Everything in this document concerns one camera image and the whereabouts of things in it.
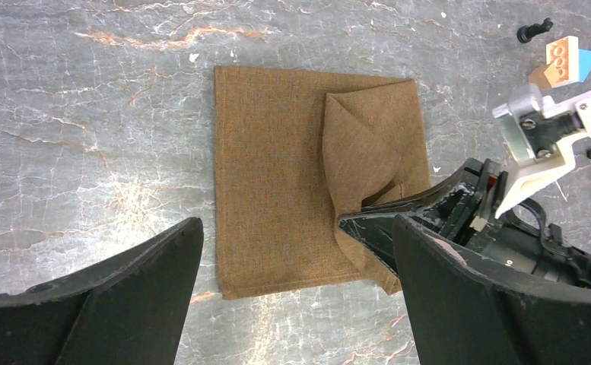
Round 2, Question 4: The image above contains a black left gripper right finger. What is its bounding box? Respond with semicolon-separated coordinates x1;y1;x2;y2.
392;216;591;364

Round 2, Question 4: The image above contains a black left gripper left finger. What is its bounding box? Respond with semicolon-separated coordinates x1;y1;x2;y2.
0;217;204;364

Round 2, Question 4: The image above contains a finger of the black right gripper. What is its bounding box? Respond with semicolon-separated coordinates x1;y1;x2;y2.
339;168;477;274

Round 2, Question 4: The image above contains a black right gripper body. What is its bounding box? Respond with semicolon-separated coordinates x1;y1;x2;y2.
439;158;591;289

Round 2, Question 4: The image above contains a brown cloth napkin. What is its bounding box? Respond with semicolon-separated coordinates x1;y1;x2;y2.
214;65;431;300

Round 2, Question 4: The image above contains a cream toy brick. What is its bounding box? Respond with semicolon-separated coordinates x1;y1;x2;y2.
545;36;580;88

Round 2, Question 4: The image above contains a black chess pawn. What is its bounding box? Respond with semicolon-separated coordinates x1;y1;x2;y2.
516;17;554;44

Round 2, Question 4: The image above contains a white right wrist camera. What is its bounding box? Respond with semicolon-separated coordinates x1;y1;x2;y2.
492;84;591;218

